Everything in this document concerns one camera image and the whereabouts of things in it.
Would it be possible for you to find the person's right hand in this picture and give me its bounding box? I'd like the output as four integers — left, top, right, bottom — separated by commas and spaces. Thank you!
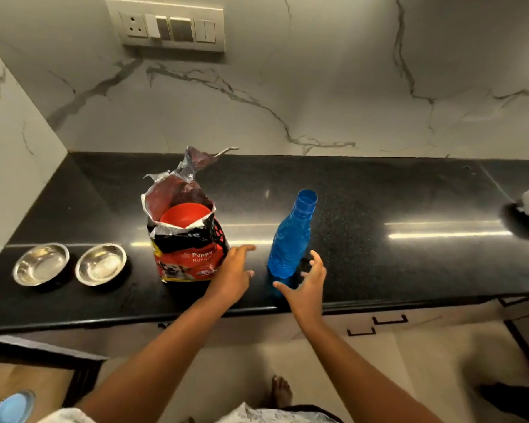
272, 250, 327, 328

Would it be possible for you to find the person's left hand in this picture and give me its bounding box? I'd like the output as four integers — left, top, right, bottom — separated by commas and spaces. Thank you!
205, 244, 257, 310

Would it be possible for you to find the person's right forearm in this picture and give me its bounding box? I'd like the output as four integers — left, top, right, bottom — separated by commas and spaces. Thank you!
299, 316, 442, 423

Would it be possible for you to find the person's left forearm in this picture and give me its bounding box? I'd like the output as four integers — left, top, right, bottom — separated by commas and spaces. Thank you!
77, 295, 231, 423

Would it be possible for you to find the blue plastic water bottle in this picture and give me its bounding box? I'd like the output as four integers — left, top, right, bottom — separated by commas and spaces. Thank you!
267, 189, 319, 281

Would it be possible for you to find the opened pet food bag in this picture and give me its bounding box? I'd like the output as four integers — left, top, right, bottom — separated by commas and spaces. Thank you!
141, 146, 240, 283

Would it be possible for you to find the red plastic scoop cup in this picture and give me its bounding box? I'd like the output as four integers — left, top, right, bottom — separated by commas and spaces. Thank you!
160, 203, 212, 229

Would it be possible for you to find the person's bare foot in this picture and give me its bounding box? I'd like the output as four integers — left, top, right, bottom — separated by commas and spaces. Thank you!
271, 376, 293, 409

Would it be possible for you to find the steel pet bowl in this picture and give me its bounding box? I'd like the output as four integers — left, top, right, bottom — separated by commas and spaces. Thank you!
75, 243, 128, 287
12, 243, 70, 287

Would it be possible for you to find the dark object on floor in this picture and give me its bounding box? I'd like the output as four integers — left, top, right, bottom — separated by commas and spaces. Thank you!
480, 382, 529, 423

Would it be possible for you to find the light blue round object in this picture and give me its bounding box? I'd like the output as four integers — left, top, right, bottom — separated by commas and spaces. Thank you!
0, 390, 36, 423

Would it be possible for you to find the white wall switch panel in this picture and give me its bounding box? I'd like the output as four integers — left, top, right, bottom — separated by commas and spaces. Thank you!
105, 0, 226, 53

